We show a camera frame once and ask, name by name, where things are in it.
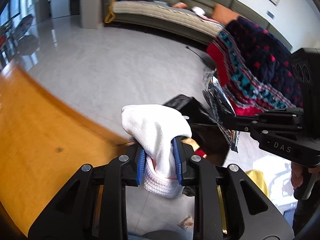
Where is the green sofa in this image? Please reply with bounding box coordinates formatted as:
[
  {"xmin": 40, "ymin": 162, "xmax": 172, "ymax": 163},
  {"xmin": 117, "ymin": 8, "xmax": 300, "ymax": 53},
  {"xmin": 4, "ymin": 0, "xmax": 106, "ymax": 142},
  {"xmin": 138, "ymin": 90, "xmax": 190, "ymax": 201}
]
[{"xmin": 102, "ymin": 0, "xmax": 292, "ymax": 50}]

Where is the yellow stool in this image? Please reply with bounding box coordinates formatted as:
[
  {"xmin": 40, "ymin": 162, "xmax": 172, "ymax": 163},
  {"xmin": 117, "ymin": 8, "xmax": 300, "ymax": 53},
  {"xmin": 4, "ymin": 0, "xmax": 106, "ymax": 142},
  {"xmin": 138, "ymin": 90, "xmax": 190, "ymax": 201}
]
[{"xmin": 245, "ymin": 170, "xmax": 270, "ymax": 198}]

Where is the orange cushion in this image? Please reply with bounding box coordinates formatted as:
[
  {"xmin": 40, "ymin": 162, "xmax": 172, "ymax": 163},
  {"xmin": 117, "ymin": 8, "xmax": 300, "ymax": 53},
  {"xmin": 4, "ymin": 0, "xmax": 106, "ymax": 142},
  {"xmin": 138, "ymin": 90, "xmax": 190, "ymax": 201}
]
[{"xmin": 212, "ymin": 4, "xmax": 241, "ymax": 26}]

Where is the red jewelry box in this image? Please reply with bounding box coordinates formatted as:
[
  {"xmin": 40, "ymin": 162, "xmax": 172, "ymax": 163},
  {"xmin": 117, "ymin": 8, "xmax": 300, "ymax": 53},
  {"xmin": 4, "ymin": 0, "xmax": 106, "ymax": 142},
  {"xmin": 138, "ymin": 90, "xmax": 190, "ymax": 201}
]
[{"xmin": 195, "ymin": 148, "xmax": 207, "ymax": 158}]

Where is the quilted beige sofa cover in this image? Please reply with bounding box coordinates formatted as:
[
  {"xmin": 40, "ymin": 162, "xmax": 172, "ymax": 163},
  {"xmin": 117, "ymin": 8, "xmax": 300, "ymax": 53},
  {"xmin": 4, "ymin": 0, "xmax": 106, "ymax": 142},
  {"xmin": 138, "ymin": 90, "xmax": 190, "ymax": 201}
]
[{"xmin": 111, "ymin": 1, "xmax": 224, "ymax": 37}]

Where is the snack wrapper on floor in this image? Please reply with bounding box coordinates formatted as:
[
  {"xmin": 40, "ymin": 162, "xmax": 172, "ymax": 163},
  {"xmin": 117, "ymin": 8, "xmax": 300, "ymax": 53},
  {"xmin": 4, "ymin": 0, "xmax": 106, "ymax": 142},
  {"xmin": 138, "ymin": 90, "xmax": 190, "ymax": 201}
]
[{"xmin": 178, "ymin": 215, "xmax": 194, "ymax": 231}]

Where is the open grey umbrella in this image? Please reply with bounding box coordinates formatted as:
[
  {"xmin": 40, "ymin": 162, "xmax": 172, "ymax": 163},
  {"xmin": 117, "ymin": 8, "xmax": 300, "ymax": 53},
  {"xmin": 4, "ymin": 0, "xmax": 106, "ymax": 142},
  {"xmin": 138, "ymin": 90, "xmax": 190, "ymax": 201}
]
[{"xmin": 14, "ymin": 14, "xmax": 34, "ymax": 41}]

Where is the black floor cable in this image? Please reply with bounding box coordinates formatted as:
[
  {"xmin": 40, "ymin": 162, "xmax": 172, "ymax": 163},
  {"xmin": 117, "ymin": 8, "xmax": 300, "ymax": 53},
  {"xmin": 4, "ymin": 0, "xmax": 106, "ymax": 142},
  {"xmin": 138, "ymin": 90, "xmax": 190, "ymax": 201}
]
[{"xmin": 185, "ymin": 45, "xmax": 217, "ymax": 71}]

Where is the person leg in jeans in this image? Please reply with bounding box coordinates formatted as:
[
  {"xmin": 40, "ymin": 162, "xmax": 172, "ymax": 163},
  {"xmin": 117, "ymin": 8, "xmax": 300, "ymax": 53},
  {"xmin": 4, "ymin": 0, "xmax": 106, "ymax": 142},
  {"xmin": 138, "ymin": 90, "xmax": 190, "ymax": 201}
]
[{"xmin": 128, "ymin": 230, "xmax": 188, "ymax": 240}]

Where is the silver foil snack bag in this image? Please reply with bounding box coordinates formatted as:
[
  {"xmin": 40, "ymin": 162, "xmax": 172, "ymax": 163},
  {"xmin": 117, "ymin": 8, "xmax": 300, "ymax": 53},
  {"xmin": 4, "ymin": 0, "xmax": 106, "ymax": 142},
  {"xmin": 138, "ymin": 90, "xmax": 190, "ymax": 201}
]
[{"xmin": 202, "ymin": 71, "xmax": 240, "ymax": 153}]

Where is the orange popcorn paper cup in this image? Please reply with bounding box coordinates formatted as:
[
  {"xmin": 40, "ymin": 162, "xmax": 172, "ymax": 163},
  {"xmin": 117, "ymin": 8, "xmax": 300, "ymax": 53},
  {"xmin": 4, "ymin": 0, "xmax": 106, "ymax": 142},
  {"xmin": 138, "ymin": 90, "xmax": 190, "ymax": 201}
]
[{"xmin": 181, "ymin": 138, "xmax": 200, "ymax": 152}]

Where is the black trash bag bin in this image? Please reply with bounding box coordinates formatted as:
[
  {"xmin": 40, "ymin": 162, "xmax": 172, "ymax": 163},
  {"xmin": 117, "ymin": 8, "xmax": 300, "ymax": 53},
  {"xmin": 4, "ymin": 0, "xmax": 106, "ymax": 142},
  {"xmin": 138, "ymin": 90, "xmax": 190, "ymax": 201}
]
[{"xmin": 164, "ymin": 94, "xmax": 230, "ymax": 166}]

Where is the yellow cord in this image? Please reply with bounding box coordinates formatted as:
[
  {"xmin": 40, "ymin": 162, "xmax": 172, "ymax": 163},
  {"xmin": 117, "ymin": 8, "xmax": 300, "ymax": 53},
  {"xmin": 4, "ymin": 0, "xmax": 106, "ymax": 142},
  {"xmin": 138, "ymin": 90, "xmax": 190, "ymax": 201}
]
[{"xmin": 103, "ymin": 0, "xmax": 117, "ymax": 23}]

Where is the white knitted cloth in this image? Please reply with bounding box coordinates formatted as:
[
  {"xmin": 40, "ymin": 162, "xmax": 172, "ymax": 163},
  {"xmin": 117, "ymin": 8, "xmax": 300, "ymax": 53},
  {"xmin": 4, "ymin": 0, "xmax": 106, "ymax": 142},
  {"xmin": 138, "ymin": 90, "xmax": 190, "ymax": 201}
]
[{"xmin": 121, "ymin": 104, "xmax": 192, "ymax": 199}]

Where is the person right hand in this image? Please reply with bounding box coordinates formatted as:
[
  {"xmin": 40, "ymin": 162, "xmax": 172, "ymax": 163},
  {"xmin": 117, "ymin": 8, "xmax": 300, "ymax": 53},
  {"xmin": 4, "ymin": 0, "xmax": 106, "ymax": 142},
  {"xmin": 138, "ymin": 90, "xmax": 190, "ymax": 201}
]
[{"xmin": 291, "ymin": 162, "xmax": 319, "ymax": 189}]

